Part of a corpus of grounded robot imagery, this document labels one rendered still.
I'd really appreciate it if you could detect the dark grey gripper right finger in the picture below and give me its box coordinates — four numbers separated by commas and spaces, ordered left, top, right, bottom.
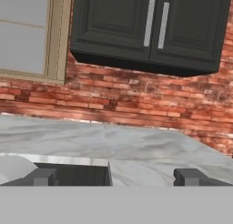
173, 168, 233, 187

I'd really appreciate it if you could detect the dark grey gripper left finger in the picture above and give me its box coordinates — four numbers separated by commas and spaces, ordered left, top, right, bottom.
1, 168, 59, 187

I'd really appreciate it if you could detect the pale grey rounded object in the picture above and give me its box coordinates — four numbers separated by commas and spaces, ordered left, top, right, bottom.
0, 155, 39, 186

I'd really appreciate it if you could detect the steel sink with dark basin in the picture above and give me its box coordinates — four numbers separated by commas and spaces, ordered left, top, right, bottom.
0, 152, 114, 187

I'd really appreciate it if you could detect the dark grey cupboard door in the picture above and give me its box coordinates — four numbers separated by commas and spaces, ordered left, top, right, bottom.
69, 0, 159, 65
149, 0, 233, 78

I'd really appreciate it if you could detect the window with beige frame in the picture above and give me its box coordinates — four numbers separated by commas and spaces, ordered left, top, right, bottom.
0, 0, 74, 86

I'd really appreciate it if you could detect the silver bar cupboard handle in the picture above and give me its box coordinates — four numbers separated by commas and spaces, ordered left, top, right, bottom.
157, 1, 171, 50
143, 0, 157, 48

